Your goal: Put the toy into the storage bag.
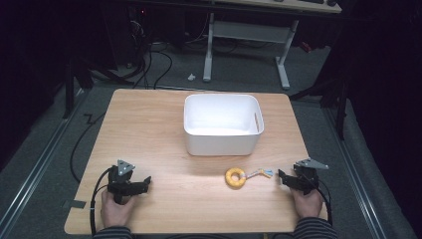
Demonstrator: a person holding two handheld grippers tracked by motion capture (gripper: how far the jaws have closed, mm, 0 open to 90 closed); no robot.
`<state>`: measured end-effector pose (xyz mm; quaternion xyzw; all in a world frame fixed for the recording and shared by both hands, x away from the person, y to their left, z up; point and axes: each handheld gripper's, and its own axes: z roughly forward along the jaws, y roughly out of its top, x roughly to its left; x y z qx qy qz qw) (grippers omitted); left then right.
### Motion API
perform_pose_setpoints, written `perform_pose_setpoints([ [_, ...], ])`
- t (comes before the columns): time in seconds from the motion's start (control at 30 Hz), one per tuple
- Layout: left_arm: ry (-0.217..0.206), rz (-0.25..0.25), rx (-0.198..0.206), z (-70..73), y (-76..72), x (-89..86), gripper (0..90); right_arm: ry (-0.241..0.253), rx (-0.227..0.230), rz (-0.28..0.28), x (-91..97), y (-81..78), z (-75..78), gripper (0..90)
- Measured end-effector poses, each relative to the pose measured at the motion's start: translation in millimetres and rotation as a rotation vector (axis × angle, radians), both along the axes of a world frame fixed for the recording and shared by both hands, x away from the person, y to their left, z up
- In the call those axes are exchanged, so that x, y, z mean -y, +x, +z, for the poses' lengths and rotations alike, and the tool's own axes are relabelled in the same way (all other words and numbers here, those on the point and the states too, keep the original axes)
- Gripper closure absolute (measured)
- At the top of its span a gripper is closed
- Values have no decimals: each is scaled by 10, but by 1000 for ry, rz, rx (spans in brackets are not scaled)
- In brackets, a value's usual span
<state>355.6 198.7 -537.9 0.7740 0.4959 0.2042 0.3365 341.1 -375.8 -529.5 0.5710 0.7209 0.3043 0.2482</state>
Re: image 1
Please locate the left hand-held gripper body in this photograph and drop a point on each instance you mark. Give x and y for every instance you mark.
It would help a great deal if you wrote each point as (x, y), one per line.
(121, 186)

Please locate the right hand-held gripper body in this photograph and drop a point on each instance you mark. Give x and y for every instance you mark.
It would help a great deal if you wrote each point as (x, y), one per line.
(307, 177)

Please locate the person's right hand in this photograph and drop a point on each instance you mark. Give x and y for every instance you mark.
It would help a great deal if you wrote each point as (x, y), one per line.
(307, 204)

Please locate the person's left hand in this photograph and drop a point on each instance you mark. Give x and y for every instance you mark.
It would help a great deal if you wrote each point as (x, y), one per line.
(116, 212)

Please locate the grey tape patch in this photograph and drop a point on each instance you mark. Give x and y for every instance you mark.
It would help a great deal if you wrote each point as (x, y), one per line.
(74, 204)

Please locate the white plastic bin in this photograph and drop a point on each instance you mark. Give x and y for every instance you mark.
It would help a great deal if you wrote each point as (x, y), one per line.
(222, 126)

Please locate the black metal stand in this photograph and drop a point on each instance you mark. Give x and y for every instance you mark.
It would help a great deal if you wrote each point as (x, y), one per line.
(71, 86)
(335, 96)

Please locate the white paper scrap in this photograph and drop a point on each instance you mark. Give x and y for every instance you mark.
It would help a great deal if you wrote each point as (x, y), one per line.
(191, 77)

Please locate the grey-legged wooden desk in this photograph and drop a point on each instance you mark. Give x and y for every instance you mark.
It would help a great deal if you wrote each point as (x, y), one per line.
(249, 31)

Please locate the black computer tower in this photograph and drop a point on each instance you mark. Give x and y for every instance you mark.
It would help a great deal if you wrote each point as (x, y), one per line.
(127, 33)

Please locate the metal floor rail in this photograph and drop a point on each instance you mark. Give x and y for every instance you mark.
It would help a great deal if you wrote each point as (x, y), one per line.
(36, 169)
(356, 179)

